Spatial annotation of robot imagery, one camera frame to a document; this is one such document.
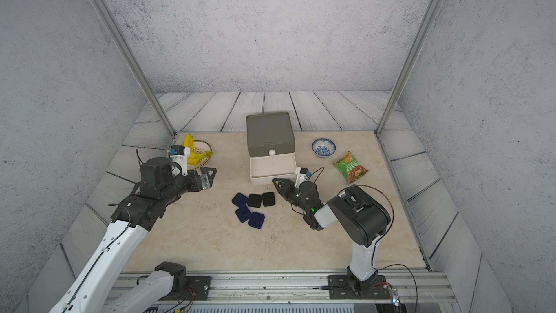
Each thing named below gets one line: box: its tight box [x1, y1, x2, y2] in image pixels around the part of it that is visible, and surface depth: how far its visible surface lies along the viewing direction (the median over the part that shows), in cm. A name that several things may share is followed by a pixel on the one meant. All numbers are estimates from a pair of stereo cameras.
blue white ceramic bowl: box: [311, 137, 337, 158], surface depth 113 cm
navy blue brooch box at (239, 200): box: [231, 192, 249, 208], surface depth 97 cm
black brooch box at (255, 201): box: [247, 193, 263, 208], surface depth 96 cm
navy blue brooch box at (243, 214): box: [235, 205, 252, 223], surface depth 92 cm
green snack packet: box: [333, 150, 370, 185], surface depth 103 cm
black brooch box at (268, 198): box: [262, 192, 276, 207], surface depth 95 cm
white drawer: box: [249, 152, 297, 186], surface depth 96 cm
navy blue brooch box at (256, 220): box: [248, 211, 265, 229], surface depth 90 cm
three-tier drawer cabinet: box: [246, 111, 297, 185], surface depth 93 cm
